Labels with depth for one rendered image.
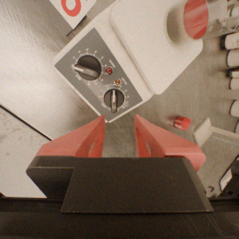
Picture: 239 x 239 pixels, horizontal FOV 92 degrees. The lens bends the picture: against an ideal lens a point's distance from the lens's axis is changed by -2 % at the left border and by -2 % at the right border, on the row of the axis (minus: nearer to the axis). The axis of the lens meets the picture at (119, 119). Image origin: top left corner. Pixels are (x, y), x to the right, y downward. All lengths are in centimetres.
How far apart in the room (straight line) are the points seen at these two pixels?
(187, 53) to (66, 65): 18
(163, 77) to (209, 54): 28
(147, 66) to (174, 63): 5
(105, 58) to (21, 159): 21
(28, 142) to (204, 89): 46
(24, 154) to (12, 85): 11
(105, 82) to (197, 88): 30
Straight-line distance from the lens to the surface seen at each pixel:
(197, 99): 43
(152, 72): 18
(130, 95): 19
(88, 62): 17
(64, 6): 23
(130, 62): 18
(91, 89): 19
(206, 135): 53
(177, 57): 21
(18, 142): 25
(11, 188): 30
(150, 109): 30
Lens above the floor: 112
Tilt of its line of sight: 59 degrees down
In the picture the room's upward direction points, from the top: 122 degrees clockwise
